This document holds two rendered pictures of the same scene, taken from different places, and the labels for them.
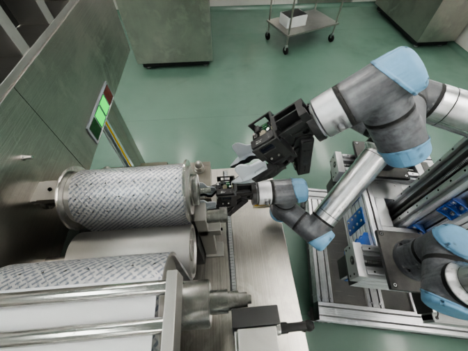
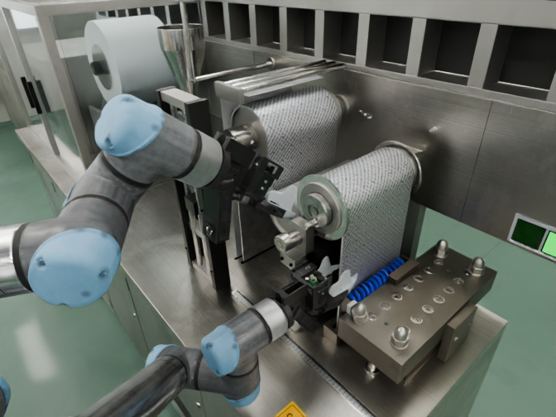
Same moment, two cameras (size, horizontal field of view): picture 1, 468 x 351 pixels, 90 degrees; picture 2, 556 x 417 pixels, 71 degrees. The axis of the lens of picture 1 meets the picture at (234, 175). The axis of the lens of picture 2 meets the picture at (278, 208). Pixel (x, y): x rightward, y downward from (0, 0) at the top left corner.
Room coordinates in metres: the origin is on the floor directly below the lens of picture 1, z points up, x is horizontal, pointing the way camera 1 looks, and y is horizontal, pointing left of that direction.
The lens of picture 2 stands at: (0.80, -0.36, 1.69)
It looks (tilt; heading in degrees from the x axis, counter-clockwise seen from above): 32 degrees down; 145
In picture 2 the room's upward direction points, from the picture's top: 2 degrees counter-clockwise
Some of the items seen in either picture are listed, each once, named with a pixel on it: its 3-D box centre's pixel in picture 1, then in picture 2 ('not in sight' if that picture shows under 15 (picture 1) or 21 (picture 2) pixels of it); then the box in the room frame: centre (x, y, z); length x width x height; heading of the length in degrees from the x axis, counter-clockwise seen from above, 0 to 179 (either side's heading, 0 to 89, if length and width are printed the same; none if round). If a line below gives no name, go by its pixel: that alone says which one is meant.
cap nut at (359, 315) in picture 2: not in sight; (359, 310); (0.42, 0.11, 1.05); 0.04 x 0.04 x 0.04
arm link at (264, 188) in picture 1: (262, 193); (268, 318); (0.36, -0.09, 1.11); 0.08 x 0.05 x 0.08; 5
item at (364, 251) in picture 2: not in sight; (373, 248); (0.34, 0.23, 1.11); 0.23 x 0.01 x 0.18; 95
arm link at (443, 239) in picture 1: (446, 247); not in sight; (0.24, -0.67, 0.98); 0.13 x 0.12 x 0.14; 153
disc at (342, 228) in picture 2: (189, 190); (321, 208); (0.29, 0.11, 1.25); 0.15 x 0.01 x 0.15; 5
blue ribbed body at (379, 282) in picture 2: not in sight; (377, 280); (0.36, 0.24, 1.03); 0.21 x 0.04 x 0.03; 95
